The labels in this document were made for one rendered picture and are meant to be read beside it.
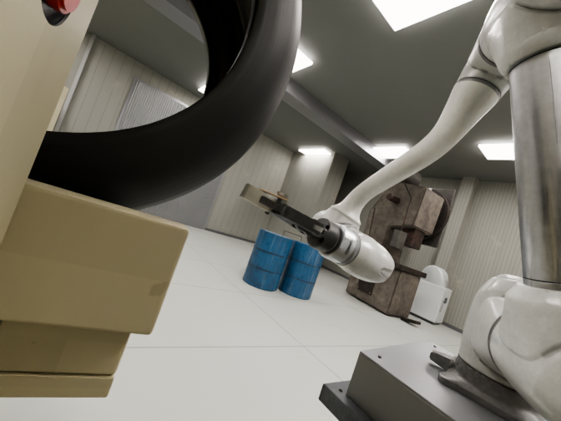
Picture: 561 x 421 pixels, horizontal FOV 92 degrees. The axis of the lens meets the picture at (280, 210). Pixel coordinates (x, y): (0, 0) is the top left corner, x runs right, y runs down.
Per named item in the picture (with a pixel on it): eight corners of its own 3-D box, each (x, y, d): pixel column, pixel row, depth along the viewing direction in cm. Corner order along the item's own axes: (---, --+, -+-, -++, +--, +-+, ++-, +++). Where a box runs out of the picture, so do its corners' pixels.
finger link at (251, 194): (269, 212, 56) (270, 212, 55) (240, 196, 53) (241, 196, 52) (275, 199, 56) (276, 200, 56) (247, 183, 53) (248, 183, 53)
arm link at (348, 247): (366, 234, 63) (349, 223, 60) (350, 270, 62) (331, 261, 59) (341, 227, 71) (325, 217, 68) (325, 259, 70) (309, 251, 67)
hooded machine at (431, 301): (443, 327, 621) (460, 274, 627) (433, 326, 587) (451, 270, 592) (414, 312, 677) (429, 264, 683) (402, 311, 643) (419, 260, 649)
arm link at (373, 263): (344, 277, 62) (318, 251, 74) (386, 297, 69) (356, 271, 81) (371, 238, 61) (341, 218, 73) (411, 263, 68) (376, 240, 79)
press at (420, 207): (433, 329, 549) (479, 185, 564) (401, 327, 466) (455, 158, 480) (366, 296, 680) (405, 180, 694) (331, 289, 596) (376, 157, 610)
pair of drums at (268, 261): (235, 275, 421) (254, 225, 424) (291, 286, 487) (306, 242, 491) (256, 292, 364) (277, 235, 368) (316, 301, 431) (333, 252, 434)
